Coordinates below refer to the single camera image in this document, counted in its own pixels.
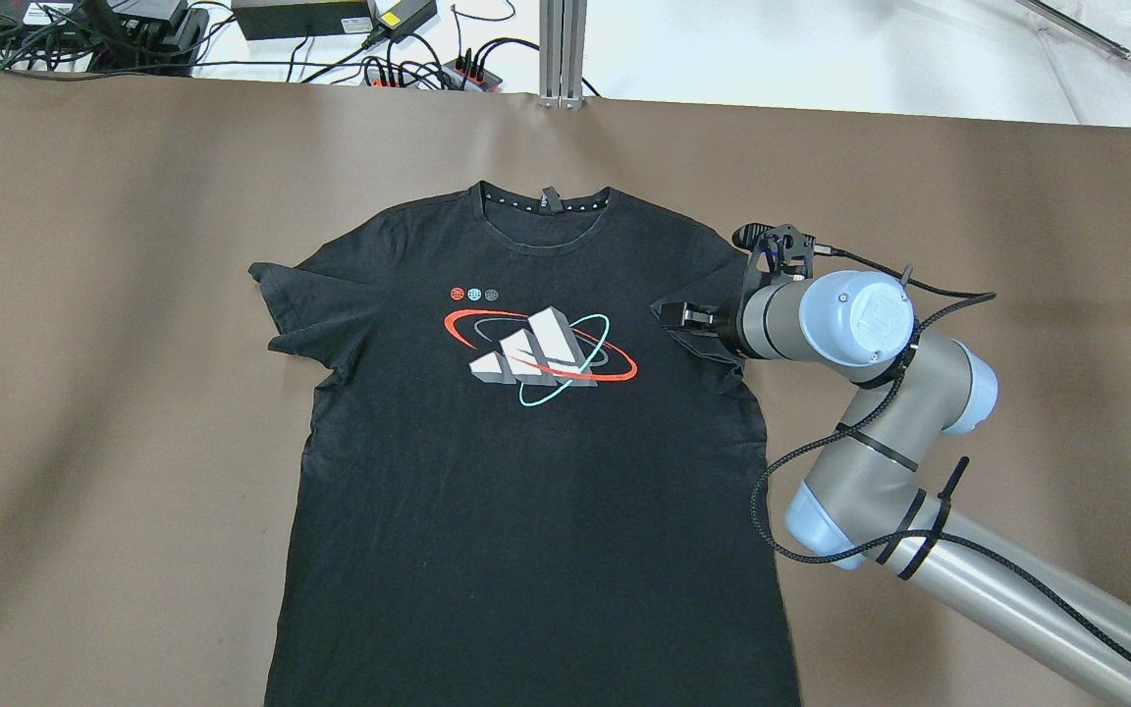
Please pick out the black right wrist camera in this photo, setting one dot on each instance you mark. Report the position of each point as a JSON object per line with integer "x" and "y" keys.
{"x": 781, "y": 251}

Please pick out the red black power strip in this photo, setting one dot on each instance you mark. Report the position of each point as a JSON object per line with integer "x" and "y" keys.
{"x": 431, "y": 76}

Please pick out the black printed t-shirt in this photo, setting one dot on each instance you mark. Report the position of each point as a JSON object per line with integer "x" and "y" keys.
{"x": 518, "y": 488}

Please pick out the aluminium cage frame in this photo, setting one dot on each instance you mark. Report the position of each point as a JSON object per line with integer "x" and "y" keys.
{"x": 562, "y": 35}

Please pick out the black power adapter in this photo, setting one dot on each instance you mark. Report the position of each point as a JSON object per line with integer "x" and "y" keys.
{"x": 394, "y": 20}

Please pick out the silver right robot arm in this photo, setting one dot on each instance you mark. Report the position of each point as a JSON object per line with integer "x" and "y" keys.
{"x": 861, "y": 501}

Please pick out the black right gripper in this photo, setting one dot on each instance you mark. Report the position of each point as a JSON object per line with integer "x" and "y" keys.
{"x": 725, "y": 327}

